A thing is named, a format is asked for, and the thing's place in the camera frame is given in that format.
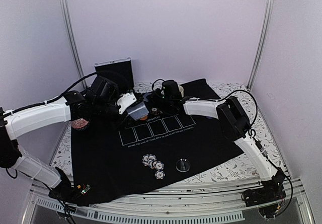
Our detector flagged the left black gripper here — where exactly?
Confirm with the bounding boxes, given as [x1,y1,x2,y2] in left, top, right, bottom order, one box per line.
[92,98,137,131]

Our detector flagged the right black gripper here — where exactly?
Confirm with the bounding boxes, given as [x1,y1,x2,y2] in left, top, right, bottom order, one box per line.
[146,88,173,111]

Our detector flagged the blue patterned card deck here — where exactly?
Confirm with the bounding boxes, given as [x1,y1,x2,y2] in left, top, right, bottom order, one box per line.
[126,102,149,121]

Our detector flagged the aluminium poker chip case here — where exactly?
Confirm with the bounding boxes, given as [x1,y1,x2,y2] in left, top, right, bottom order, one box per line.
[94,57,134,92]

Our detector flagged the poker chip stack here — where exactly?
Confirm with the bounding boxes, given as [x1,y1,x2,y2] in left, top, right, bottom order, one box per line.
[142,154,156,169]

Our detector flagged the blue white chip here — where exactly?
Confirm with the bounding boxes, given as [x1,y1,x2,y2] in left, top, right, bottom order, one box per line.
[152,161,164,170]
[154,170,165,180]

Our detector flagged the clear black dealer button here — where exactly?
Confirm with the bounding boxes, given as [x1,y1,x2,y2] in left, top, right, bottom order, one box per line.
[176,159,191,173]

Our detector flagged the red brown chip stack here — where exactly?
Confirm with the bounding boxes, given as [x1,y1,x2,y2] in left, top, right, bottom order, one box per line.
[150,107,162,116]

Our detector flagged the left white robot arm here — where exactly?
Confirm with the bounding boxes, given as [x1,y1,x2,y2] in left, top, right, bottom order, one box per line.
[1,70,137,202]

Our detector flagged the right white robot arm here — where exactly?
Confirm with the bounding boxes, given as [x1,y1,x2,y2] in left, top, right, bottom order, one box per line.
[151,80,286,206]

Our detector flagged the cream ceramic mug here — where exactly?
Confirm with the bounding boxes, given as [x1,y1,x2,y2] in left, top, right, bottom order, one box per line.
[178,85,184,98]

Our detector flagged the black poker table mat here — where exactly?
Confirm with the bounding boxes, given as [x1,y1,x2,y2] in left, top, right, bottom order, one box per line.
[70,78,260,204]

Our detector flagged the small green circuit board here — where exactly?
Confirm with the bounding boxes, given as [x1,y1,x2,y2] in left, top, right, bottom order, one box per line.
[76,184,91,195]

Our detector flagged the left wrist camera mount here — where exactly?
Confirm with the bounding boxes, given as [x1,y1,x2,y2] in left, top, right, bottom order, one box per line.
[116,92,137,115]

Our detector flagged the front aluminium rail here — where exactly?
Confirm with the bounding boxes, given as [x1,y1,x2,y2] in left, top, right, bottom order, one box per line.
[24,176,312,224]

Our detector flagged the left aluminium frame post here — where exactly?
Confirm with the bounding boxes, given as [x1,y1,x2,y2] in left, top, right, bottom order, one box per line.
[60,0,85,78]

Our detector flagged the aluminium frame post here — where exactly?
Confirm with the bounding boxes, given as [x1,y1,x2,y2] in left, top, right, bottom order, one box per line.
[247,0,274,91]
[60,0,85,78]

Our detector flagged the right aluminium frame post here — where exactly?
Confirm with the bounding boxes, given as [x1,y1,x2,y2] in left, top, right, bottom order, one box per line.
[247,0,274,91]

